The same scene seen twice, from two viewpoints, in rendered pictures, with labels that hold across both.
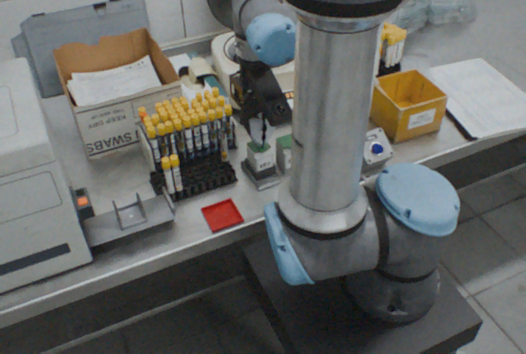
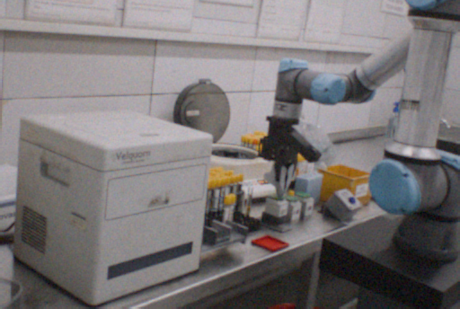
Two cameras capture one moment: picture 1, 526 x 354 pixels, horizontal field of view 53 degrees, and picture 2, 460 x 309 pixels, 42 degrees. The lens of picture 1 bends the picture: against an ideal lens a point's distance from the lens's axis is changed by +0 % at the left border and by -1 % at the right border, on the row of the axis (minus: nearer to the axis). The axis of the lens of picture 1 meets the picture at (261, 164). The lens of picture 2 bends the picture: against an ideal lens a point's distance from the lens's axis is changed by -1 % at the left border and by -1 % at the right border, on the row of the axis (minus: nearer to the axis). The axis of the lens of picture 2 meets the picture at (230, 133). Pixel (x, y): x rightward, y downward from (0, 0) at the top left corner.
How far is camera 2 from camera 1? 0.97 m
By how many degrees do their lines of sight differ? 38
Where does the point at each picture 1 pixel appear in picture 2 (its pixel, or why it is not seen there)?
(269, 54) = (331, 95)
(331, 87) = (440, 61)
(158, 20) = not seen: hidden behind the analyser
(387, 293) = (440, 234)
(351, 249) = (437, 179)
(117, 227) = (208, 243)
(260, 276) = (349, 248)
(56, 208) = (199, 202)
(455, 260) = not seen: outside the picture
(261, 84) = (296, 136)
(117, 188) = not seen: hidden behind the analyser
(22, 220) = (179, 207)
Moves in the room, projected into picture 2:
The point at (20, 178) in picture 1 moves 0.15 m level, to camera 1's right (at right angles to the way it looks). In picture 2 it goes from (191, 164) to (259, 164)
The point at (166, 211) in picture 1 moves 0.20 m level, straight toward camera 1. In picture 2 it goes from (237, 234) to (299, 268)
